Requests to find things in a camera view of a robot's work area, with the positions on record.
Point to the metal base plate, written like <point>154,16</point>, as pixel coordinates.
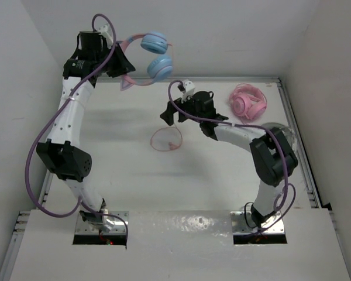
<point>88,224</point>
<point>242,224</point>

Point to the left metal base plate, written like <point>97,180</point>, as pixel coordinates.
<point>88,224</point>

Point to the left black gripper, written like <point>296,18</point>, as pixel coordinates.
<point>123,66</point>

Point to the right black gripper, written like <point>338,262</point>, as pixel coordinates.
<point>168,114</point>

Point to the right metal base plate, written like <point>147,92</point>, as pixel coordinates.
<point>242,224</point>

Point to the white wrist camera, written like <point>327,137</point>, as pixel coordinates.
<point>106,32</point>
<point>187,88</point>

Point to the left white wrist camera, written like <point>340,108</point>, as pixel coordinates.
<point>106,32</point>

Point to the blue pink cat-ear headphones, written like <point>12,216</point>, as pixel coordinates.
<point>159,69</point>

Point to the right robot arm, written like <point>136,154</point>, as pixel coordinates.
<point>273,157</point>

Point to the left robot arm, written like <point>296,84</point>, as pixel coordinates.
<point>61,152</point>

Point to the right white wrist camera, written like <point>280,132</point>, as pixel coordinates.
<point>187,88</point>

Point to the white grey headphones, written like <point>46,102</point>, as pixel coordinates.
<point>288,132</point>

